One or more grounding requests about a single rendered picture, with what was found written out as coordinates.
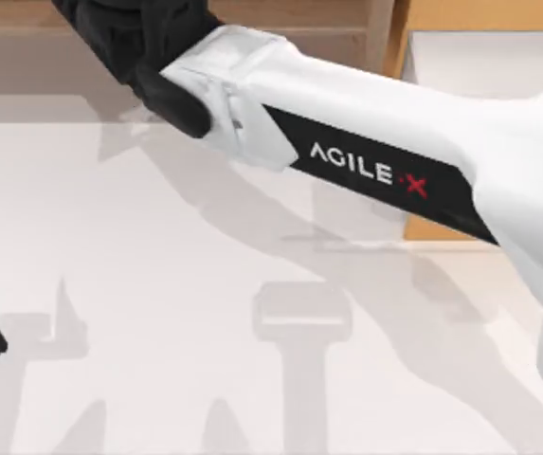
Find pale wooden drawer front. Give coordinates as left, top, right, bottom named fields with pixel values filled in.
left=0, top=0, right=412, bottom=97

